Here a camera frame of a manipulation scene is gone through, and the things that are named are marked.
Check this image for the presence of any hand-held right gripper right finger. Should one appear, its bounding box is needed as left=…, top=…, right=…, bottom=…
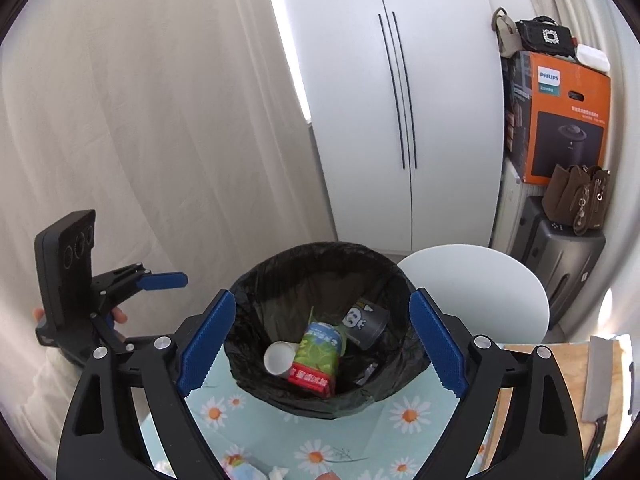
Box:
left=409, top=287, right=586, bottom=480

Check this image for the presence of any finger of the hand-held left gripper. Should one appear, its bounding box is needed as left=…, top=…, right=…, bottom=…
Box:
left=100, top=262, right=189, bottom=308
left=90, top=312, right=148, bottom=356

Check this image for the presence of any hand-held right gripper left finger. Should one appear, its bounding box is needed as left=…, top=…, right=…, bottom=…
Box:
left=55, top=289, right=237, bottom=480

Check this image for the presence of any white paper cup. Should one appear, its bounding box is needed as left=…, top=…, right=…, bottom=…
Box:
left=263, top=341, right=296, bottom=377

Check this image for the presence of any black printed cup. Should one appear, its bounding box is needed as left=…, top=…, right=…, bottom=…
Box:
left=342, top=297, right=391, bottom=351

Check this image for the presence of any bin with black liner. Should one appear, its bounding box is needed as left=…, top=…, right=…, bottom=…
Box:
left=223, top=241, right=433, bottom=421

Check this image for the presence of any green and red carton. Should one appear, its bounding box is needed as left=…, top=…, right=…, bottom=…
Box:
left=287, top=321, right=348, bottom=397

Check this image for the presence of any person's left forearm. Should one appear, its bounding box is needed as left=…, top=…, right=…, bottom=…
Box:
left=0, top=345, right=86, bottom=461

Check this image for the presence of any person's left hand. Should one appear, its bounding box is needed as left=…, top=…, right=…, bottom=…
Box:
left=32, top=306, right=129, bottom=326

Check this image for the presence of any white chair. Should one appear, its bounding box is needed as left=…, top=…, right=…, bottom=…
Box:
left=396, top=245, right=550, bottom=346

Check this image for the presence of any wooden cutting board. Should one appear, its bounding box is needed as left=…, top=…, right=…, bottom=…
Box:
left=477, top=335, right=633, bottom=471

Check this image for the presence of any floral blue tablecloth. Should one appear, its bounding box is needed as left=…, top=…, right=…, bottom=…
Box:
left=137, top=355, right=501, bottom=480

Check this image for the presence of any colourful snack packet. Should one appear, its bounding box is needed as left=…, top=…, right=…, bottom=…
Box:
left=222, top=452, right=266, bottom=480

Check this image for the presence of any dark grey suitcase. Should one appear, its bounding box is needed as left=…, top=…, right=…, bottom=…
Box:
left=510, top=195, right=607, bottom=318

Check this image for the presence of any beige curtain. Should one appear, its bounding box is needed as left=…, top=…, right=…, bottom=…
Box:
left=0, top=0, right=336, bottom=351

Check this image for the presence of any brown leather bag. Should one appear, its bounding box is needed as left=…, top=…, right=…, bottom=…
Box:
left=541, top=162, right=611, bottom=237

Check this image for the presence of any white wardrobe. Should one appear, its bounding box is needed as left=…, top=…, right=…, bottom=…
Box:
left=272, top=0, right=506, bottom=256

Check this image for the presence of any orange appliance box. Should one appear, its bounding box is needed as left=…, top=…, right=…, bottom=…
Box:
left=502, top=50, right=612, bottom=186

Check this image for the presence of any white curtain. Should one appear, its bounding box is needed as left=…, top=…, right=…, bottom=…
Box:
left=545, top=0, right=640, bottom=341

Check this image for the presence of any black pouch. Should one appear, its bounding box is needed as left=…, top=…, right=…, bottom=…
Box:
left=515, top=17, right=576, bottom=58

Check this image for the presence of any white pouch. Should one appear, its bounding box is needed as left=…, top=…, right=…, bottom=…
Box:
left=575, top=44, right=612, bottom=73

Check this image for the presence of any cleaver with black handle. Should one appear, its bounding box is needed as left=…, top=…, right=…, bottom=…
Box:
left=581, top=336, right=613, bottom=478

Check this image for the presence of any grey strap bag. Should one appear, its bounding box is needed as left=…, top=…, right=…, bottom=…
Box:
left=491, top=7, right=518, bottom=58

